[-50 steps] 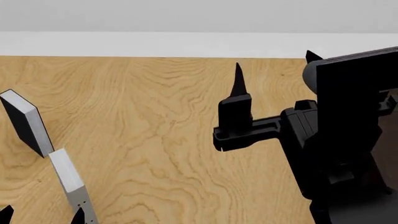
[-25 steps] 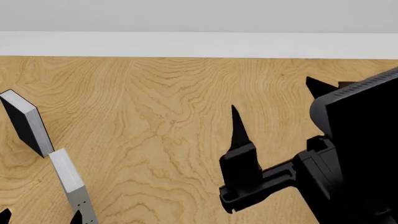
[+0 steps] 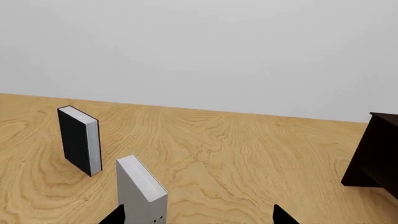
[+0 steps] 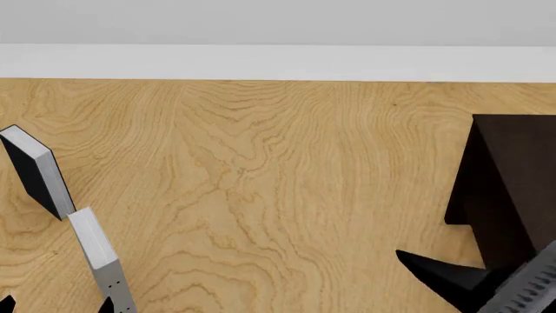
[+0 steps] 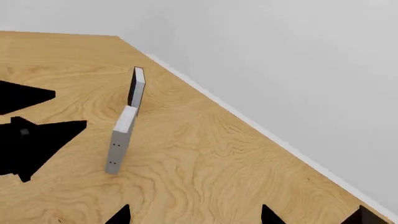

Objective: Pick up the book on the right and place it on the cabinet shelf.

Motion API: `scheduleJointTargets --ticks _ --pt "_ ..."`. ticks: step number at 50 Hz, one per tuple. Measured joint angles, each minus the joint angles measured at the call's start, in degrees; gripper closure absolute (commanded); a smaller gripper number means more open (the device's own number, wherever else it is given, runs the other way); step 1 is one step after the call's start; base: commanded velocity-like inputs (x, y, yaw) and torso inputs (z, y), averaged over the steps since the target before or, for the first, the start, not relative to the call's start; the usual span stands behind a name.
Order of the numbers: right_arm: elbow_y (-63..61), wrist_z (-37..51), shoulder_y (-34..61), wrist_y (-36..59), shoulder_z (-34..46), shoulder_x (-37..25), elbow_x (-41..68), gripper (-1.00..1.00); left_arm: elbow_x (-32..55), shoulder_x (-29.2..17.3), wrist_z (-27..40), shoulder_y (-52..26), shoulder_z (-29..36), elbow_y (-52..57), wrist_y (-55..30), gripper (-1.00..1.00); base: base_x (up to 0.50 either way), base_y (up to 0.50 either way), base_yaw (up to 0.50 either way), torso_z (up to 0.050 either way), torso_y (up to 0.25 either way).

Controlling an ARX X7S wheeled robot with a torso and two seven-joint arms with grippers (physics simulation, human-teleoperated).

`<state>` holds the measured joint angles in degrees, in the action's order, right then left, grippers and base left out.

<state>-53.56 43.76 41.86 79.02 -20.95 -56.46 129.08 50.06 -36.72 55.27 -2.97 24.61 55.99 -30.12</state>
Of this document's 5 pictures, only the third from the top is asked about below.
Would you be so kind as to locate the dark brown wooden cabinet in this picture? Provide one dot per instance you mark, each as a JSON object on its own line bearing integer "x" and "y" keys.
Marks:
{"x": 371, "y": 154}

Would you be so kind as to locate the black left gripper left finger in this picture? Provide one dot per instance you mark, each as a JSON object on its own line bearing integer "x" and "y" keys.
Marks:
{"x": 115, "y": 217}

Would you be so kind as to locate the grey hardcover book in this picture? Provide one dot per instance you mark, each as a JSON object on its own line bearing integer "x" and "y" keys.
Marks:
{"x": 136, "y": 191}

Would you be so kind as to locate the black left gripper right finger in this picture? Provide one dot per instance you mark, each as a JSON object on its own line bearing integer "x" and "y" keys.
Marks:
{"x": 282, "y": 216}

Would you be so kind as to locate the black hardcover book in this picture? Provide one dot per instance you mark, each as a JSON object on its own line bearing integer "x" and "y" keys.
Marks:
{"x": 76, "y": 137}

